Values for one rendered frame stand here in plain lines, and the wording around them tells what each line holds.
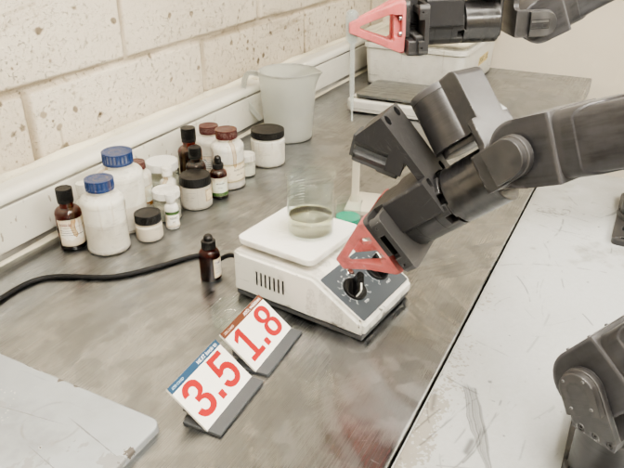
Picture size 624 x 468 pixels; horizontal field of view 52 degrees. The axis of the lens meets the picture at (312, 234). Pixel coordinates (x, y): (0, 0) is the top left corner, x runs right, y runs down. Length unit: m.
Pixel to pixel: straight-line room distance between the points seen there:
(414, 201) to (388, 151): 0.05
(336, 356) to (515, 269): 0.33
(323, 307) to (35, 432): 0.34
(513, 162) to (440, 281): 0.41
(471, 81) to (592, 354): 0.25
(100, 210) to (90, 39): 0.31
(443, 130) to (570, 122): 0.13
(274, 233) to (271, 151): 0.45
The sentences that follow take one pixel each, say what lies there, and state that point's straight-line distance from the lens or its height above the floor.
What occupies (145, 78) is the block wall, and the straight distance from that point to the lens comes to 1.25.
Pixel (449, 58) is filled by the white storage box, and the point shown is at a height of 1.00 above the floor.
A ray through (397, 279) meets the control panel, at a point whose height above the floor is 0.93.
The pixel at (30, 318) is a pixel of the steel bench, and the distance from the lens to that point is 0.90.
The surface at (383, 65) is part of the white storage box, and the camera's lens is 1.88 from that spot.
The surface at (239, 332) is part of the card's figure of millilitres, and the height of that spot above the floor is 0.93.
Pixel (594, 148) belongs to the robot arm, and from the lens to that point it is 0.52.
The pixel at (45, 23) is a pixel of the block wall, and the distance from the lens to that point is 1.09.
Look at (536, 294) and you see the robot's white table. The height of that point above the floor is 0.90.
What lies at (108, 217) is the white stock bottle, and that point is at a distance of 0.98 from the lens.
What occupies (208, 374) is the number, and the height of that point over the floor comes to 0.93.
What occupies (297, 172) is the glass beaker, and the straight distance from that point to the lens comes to 0.83.
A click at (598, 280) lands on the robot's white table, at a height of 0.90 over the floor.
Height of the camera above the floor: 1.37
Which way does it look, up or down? 28 degrees down
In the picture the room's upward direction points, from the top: straight up
